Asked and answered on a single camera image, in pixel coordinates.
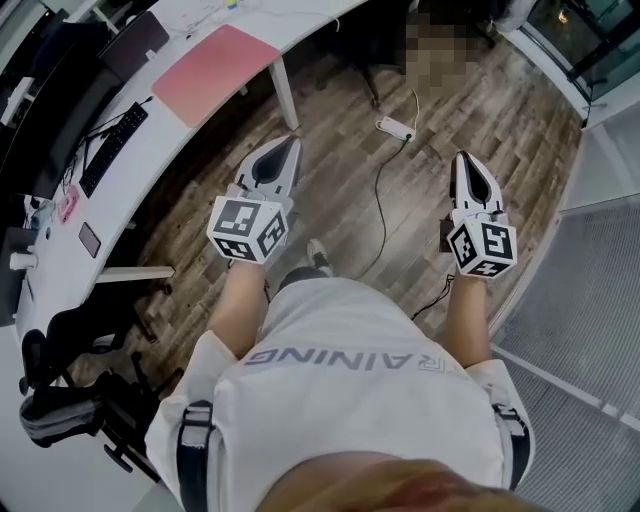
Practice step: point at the black keyboard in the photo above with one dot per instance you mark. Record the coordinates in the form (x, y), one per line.
(112, 150)

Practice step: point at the dark smartphone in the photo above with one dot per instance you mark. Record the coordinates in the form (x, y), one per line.
(90, 240)

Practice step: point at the large black monitor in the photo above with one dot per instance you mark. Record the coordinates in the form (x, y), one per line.
(60, 135)

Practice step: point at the white power strip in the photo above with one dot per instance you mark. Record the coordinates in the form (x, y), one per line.
(395, 127)

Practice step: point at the black office chair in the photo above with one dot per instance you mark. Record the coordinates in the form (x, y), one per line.
(95, 325)

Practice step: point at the pink small gadget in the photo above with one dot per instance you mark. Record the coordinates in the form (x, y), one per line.
(69, 205)

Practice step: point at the white t-shirt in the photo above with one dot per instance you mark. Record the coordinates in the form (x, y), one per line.
(350, 380)

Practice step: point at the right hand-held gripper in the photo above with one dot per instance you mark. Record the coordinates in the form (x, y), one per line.
(480, 245)

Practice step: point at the person's right forearm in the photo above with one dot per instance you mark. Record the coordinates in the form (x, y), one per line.
(467, 320)

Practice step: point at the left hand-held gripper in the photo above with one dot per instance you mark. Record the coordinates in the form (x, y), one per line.
(247, 225)

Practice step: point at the grey black backpack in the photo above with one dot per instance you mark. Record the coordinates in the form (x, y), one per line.
(60, 417)

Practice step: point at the person's left forearm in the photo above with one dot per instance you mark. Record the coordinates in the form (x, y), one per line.
(237, 310)

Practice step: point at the white sneaker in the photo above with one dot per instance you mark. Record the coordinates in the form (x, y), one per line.
(319, 255)

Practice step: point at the white cup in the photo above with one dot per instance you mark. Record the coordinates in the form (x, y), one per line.
(22, 261)

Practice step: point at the white desk leg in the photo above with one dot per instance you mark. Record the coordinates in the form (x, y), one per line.
(285, 90)
(137, 273)

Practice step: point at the pink desk mat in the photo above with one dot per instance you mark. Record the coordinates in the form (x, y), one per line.
(215, 72)

